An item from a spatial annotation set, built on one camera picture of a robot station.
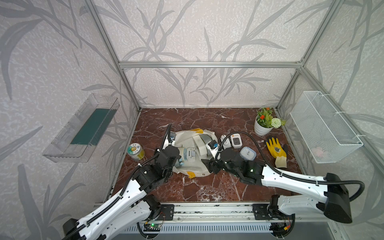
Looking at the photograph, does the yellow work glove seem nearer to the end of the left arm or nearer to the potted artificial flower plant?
the potted artificial flower plant

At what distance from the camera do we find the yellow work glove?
35.6 inches

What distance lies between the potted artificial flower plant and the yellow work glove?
8cm

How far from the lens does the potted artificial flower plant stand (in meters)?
0.93
